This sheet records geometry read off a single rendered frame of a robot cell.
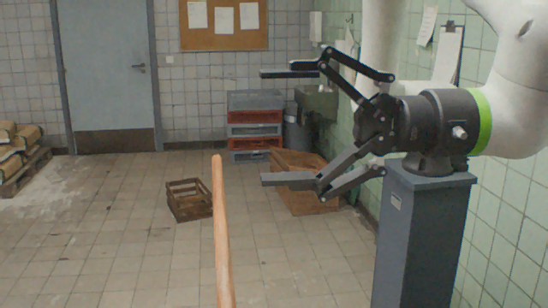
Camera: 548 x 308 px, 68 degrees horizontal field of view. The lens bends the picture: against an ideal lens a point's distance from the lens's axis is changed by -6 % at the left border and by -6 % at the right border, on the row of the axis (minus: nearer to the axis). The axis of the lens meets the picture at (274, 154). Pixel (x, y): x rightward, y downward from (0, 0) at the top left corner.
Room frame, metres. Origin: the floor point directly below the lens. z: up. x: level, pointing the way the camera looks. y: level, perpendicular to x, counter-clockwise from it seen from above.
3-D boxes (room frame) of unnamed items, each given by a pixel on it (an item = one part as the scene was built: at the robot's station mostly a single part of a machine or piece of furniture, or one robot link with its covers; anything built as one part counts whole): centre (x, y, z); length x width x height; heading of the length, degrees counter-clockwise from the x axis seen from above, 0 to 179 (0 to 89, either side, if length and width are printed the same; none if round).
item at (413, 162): (1.17, -0.50, 1.23); 0.26 x 0.15 x 0.06; 103
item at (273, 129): (4.76, 0.23, 0.38); 0.60 x 0.40 x 0.16; 96
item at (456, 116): (0.55, -0.22, 1.49); 0.12 x 0.06 x 0.09; 8
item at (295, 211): (3.54, -0.25, 0.14); 0.56 x 0.49 x 0.28; 14
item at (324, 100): (4.32, -0.42, 0.71); 0.47 x 0.36 x 0.91; 8
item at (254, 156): (4.76, 0.22, 0.08); 0.60 x 0.40 x 0.16; 100
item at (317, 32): (4.83, -0.47, 1.44); 0.28 x 0.11 x 0.38; 8
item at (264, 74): (0.52, -0.02, 1.56); 0.07 x 0.03 x 0.01; 98
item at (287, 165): (3.52, -0.26, 0.32); 0.56 x 0.49 x 0.28; 16
